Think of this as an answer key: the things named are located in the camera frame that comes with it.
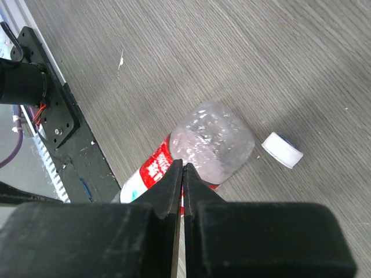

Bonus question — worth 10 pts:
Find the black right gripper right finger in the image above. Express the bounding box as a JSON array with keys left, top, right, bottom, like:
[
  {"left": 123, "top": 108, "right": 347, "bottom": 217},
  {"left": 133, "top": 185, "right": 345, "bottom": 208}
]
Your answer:
[{"left": 183, "top": 164, "right": 357, "bottom": 277}]

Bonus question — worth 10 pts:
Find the clear bottle red label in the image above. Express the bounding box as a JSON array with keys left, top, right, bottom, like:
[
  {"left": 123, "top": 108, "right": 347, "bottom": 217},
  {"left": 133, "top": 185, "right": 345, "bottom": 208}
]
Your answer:
[{"left": 113, "top": 101, "right": 255, "bottom": 203}]

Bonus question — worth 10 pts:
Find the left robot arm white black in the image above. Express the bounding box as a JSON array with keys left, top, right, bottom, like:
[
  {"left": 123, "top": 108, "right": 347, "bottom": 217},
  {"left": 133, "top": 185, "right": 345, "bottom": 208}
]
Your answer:
[{"left": 1, "top": 21, "right": 49, "bottom": 107}]

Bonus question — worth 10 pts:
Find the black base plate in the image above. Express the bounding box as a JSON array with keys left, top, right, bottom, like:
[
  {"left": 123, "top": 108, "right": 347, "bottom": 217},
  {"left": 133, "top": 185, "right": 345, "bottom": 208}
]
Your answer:
[{"left": 18, "top": 27, "right": 119, "bottom": 203}]

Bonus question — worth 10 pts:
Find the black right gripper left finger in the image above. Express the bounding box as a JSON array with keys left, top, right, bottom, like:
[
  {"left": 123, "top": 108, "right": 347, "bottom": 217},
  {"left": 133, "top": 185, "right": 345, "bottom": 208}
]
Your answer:
[{"left": 1, "top": 160, "right": 183, "bottom": 277}]

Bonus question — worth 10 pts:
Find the white slotted cable duct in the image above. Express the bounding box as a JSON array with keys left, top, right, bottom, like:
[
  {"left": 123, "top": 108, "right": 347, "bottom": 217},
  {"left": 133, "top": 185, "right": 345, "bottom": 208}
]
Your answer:
[{"left": 20, "top": 105, "right": 71, "bottom": 203}]

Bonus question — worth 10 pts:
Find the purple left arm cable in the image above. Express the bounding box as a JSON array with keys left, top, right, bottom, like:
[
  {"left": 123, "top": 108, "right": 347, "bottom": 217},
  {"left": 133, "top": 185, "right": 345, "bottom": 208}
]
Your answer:
[{"left": 0, "top": 104, "right": 24, "bottom": 169}]

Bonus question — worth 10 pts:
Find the blue white bottle cap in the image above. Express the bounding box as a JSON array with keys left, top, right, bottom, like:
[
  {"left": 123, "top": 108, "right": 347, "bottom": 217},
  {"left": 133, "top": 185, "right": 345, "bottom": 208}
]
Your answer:
[{"left": 261, "top": 132, "right": 303, "bottom": 169}]

